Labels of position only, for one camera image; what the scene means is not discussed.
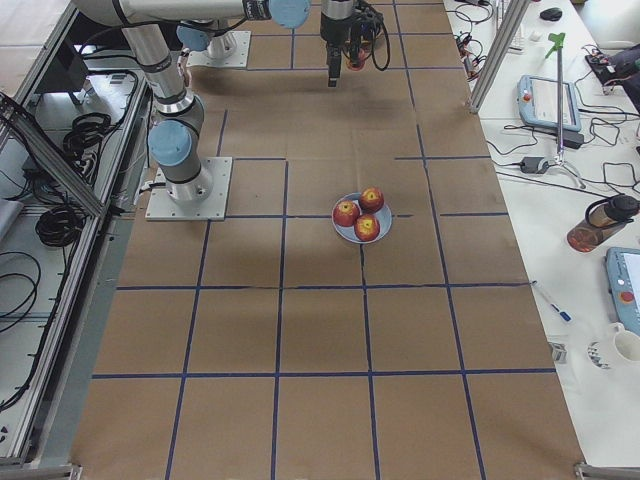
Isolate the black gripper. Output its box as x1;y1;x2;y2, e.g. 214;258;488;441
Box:
320;0;361;88

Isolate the red yellow apple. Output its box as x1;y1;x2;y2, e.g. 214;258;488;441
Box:
347;60;365;71

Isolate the red apple right on plate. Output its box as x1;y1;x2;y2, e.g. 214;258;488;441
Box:
358;187;385;214

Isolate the red apple on plate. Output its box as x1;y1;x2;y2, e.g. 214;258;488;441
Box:
332;200;361;228
354;214;381;242
358;187;385;214

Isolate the red apple left on plate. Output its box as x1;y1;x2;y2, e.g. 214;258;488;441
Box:
332;200;361;228

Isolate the light blue plate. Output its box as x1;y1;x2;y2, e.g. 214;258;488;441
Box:
331;192;393;244

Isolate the red apple front on plate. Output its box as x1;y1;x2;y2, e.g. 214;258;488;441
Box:
354;214;381;242

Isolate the teach pendant tablet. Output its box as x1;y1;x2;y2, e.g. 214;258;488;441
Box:
517;75;582;132

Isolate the black computer mouse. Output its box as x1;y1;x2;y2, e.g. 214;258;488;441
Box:
539;7;563;22

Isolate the green tipped tripod stand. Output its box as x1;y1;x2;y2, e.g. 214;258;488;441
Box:
545;33;586;190

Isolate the brown water bottle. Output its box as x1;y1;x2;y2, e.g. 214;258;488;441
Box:
566;194;639;253

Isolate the white mug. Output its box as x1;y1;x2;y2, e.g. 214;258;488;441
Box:
601;322;639;373

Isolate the black braided cable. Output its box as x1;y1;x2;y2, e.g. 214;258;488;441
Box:
357;0;391;72

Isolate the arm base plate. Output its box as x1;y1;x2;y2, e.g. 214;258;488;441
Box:
145;157;233;221
186;30;251;69

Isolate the aluminium frame post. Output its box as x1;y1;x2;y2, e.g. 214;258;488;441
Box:
467;0;528;114

